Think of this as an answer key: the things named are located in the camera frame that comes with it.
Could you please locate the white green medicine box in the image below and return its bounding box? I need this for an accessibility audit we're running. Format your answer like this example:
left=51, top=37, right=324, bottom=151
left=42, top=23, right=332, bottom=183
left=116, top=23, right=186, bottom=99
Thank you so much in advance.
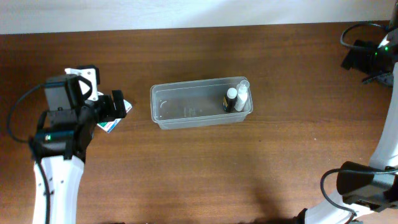
left=97, top=100, right=132, bottom=133

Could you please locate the dark bottle white cap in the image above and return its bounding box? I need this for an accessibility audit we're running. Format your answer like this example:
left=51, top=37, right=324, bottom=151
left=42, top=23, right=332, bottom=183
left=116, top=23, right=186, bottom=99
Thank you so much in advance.
left=223, top=88, right=237, bottom=113

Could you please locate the white squeeze bottle clear cap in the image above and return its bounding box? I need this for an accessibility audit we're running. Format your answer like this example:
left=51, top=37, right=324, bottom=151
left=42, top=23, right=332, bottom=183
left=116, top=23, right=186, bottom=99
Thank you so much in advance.
left=234, top=80, right=250, bottom=111

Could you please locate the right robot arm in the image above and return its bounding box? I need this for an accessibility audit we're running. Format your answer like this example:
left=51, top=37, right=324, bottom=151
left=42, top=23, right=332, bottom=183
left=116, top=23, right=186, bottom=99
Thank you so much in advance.
left=286, top=7, right=397, bottom=223

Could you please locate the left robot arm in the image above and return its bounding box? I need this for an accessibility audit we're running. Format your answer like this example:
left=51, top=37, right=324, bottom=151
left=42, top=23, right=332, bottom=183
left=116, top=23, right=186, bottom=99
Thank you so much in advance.
left=28, top=74, right=126, bottom=223

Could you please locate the clear plastic container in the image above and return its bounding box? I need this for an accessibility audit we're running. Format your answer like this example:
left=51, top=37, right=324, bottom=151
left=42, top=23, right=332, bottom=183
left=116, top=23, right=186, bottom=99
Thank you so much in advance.
left=150, top=77, right=253, bottom=129

